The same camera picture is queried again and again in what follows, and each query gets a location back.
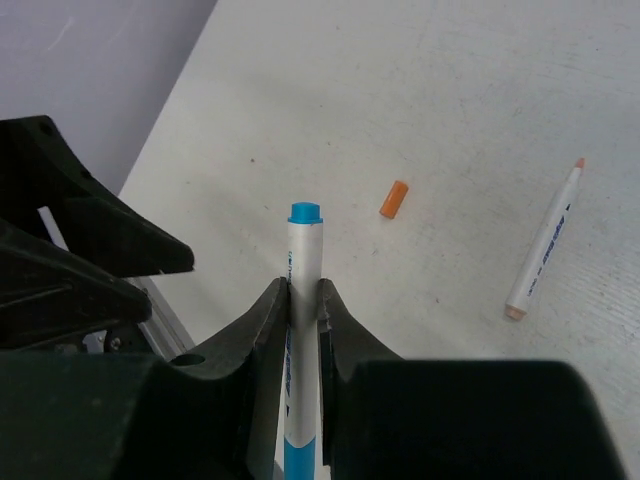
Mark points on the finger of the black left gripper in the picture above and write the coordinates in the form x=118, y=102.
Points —
x=49, y=294
x=39, y=169

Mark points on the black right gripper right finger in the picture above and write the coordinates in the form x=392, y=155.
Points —
x=348, y=353

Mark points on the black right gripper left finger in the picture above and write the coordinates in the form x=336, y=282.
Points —
x=226, y=394

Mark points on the blue capped white pen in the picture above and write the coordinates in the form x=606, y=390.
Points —
x=304, y=270

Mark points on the orange pen cap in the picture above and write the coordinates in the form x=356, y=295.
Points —
x=394, y=199

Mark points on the orange capped white pen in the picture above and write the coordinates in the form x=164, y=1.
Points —
x=543, y=244

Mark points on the aluminium front rail frame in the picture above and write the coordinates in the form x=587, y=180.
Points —
x=163, y=334

